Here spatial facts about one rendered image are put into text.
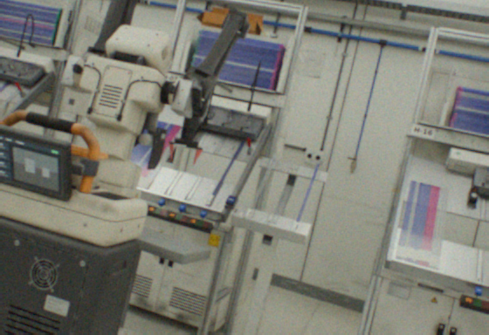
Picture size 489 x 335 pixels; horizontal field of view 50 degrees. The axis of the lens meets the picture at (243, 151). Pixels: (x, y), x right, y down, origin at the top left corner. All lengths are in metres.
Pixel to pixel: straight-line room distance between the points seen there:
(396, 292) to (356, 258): 1.68
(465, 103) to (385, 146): 1.56
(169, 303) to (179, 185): 0.69
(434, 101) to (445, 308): 1.09
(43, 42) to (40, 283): 2.24
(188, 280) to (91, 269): 1.46
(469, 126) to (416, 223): 0.61
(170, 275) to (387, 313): 1.14
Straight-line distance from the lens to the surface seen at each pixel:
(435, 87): 3.09
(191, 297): 2.96
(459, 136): 2.91
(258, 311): 2.64
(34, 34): 3.69
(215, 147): 2.85
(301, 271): 4.47
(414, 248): 2.48
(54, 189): 1.55
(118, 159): 1.92
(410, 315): 2.78
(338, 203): 4.38
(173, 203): 2.61
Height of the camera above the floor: 1.04
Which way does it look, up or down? level
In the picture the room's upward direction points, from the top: 14 degrees clockwise
